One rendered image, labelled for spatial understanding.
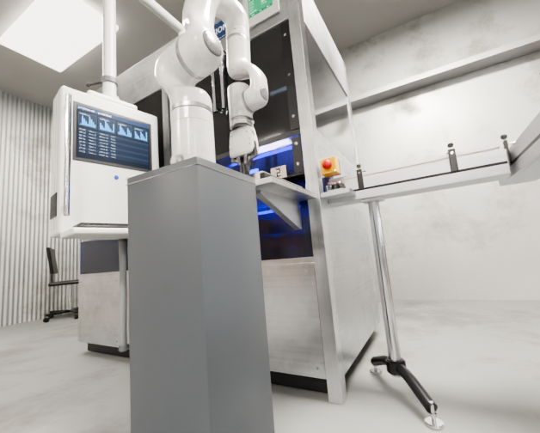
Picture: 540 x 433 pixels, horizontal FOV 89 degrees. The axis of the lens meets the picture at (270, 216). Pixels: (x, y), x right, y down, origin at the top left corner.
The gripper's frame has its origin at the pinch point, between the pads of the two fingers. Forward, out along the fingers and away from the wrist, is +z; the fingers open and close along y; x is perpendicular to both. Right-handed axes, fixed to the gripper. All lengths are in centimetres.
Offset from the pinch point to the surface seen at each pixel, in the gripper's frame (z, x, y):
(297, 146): -19.9, -39.2, -4.2
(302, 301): 52, -39, 1
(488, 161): 2, -50, -75
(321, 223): 18.2, -39.1, -11.8
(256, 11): -100, -38, 10
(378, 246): 31, -53, -32
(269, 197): 8.3, -11.3, -2.5
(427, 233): 22, -274, -50
